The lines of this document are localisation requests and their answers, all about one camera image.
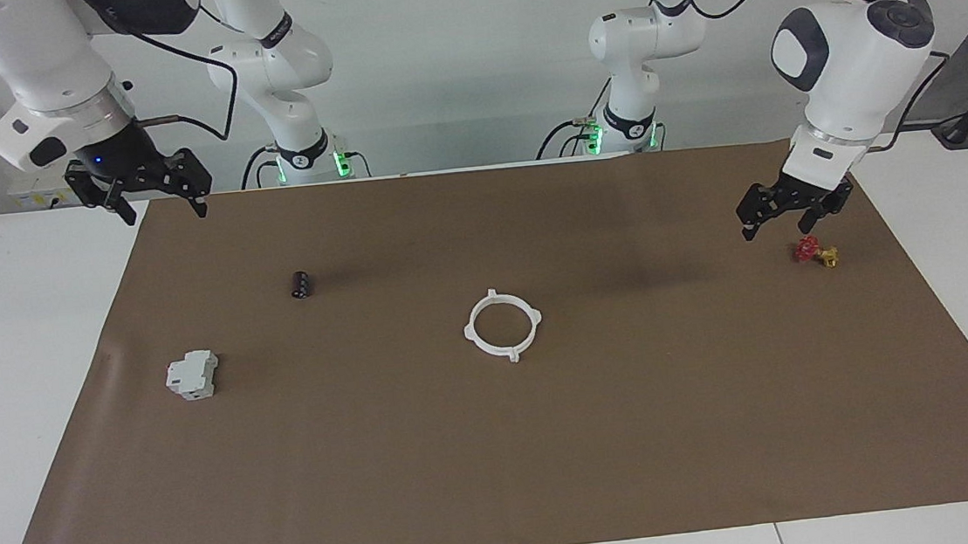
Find white half-ring pipe clamp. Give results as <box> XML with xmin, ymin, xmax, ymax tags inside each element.
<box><xmin>461</xmin><ymin>292</ymin><xmax>521</xmax><ymax>368</ymax></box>
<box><xmin>485</xmin><ymin>285</ymin><xmax>546</xmax><ymax>362</ymax></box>

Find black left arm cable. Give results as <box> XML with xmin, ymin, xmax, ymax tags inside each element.
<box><xmin>675</xmin><ymin>0</ymin><xmax>958</xmax><ymax>169</ymax></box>

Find brown paper mat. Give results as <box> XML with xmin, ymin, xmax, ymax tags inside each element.
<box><xmin>0</xmin><ymin>125</ymin><xmax>968</xmax><ymax>544</ymax></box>

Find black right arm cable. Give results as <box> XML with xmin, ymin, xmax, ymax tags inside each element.
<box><xmin>130</xmin><ymin>22</ymin><xmax>244</xmax><ymax>150</ymax></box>

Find red and yellow valve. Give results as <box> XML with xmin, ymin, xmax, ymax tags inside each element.
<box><xmin>792</xmin><ymin>232</ymin><xmax>841</xmax><ymax>271</ymax></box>

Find black base cable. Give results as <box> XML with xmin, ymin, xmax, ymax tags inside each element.
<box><xmin>534</xmin><ymin>119</ymin><xmax>590</xmax><ymax>162</ymax></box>
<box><xmin>238</xmin><ymin>146</ymin><xmax>281</xmax><ymax>190</ymax></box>

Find grey circuit breaker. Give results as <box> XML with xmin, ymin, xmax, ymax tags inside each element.
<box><xmin>162</xmin><ymin>348</ymin><xmax>223</xmax><ymax>403</ymax></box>

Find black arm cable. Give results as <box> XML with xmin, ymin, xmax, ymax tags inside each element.
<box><xmin>675</xmin><ymin>0</ymin><xmax>958</xmax><ymax>169</ymax></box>
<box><xmin>130</xmin><ymin>22</ymin><xmax>244</xmax><ymax>150</ymax></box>

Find white wall socket box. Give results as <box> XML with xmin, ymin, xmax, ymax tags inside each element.
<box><xmin>6</xmin><ymin>172</ymin><xmax>81</xmax><ymax>212</ymax></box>

